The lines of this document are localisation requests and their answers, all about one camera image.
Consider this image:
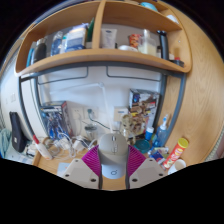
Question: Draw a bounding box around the blue robot model kit box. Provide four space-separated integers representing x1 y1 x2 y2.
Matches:
39 100 73 141

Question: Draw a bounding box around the green-headed gooseneck light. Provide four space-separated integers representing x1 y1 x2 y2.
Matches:
88 116 111 129

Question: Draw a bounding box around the white wall socket plate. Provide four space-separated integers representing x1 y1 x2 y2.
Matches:
72 106 84 126

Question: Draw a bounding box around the brown tree figure toy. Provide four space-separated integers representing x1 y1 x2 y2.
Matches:
121 113 138 141

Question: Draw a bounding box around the metal cup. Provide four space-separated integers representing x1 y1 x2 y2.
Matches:
84 124 98 141

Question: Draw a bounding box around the blue tissue pack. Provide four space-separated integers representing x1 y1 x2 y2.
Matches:
148 148 166 163

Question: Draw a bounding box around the colourful printed box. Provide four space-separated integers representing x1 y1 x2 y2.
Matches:
128 88 160 134

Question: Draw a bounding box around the teal round dish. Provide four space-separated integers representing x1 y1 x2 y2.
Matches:
134 138 153 154

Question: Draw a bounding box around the teal blanket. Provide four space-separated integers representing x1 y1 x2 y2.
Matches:
0 128 13 158

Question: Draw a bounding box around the blue spray bottle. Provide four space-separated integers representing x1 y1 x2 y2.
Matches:
153 114 170 148

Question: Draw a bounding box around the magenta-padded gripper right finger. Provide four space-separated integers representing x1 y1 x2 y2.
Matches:
125 144 167 190

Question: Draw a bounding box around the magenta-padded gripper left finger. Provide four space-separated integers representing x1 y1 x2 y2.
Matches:
61 144 103 190

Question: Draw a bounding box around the white power adapter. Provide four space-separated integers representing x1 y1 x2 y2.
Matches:
71 138 88 153

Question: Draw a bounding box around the red chips can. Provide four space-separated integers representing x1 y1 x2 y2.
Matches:
162 137 190 170

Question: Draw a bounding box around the wooden shelf unit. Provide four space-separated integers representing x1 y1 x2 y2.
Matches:
13 0 193 78

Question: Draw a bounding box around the blue white-capped tube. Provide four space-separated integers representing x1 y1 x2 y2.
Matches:
144 125 155 142

